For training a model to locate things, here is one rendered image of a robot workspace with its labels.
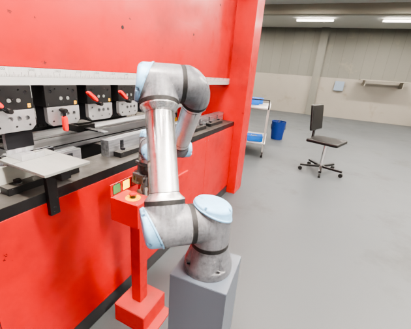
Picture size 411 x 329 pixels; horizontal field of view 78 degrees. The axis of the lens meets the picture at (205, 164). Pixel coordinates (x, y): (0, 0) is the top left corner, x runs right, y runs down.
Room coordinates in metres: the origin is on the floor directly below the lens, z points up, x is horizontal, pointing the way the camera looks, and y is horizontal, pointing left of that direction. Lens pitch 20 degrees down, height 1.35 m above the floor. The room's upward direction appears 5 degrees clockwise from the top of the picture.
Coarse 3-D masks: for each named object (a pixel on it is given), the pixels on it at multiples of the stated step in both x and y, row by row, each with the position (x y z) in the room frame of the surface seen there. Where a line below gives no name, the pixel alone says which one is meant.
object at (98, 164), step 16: (208, 128) 2.35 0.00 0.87; (224, 128) 2.59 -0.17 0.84; (96, 160) 1.26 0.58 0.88; (112, 160) 1.28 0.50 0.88; (128, 160) 1.30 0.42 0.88; (80, 176) 1.04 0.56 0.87; (96, 176) 1.09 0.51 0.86; (32, 192) 0.86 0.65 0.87; (64, 192) 0.94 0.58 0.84; (0, 208) 0.73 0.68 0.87; (16, 208) 0.77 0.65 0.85
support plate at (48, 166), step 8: (48, 152) 0.98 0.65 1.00; (56, 152) 0.99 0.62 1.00; (0, 160) 0.85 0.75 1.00; (8, 160) 0.86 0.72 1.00; (16, 160) 0.87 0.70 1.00; (32, 160) 0.88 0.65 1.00; (40, 160) 0.89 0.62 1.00; (48, 160) 0.89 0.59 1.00; (56, 160) 0.90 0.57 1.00; (64, 160) 0.90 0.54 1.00; (72, 160) 0.91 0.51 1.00; (80, 160) 0.92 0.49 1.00; (24, 168) 0.80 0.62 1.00; (32, 168) 0.80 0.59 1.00; (40, 168) 0.81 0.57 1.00; (48, 168) 0.81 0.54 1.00; (56, 168) 0.82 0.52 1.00; (64, 168) 0.82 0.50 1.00; (72, 168) 0.85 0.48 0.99; (40, 176) 0.76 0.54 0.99; (48, 176) 0.76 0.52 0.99
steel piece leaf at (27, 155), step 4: (24, 152) 0.95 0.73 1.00; (28, 152) 0.95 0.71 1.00; (32, 152) 0.96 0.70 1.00; (36, 152) 0.91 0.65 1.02; (40, 152) 0.92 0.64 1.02; (8, 156) 0.89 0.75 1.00; (12, 156) 0.90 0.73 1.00; (16, 156) 0.90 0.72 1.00; (20, 156) 0.90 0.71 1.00; (24, 156) 0.87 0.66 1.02; (28, 156) 0.88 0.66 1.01; (32, 156) 0.89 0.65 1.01; (36, 156) 0.90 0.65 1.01; (40, 156) 0.92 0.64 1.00; (20, 160) 0.86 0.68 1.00; (24, 160) 0.86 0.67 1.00
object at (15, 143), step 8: (8, 136) 0.91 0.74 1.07; (16, 136) 0.93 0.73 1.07; (24, 136) 0.96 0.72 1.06; (32, 136) 0.99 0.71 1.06; (8, 144) 0.91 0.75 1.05; (16, 144) 0.93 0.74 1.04; (24, 144) 0.96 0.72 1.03; (32, 144) 0.98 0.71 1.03; (8, 152) 0.91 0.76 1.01; (16, 152) 0.93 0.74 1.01
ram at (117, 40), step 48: (0, 0) 0.93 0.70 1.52; (48, 0) 1.08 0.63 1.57; (96, 0) 1.29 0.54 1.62; (144, 0) 1.59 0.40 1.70; (192, 0) 2.08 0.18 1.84; (0, 48) 0.91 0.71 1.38; (48, 48) 1.06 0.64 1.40; (96, 48) 1.27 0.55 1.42; (144, 48) 1.59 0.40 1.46; (192, 48) 2.11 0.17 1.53
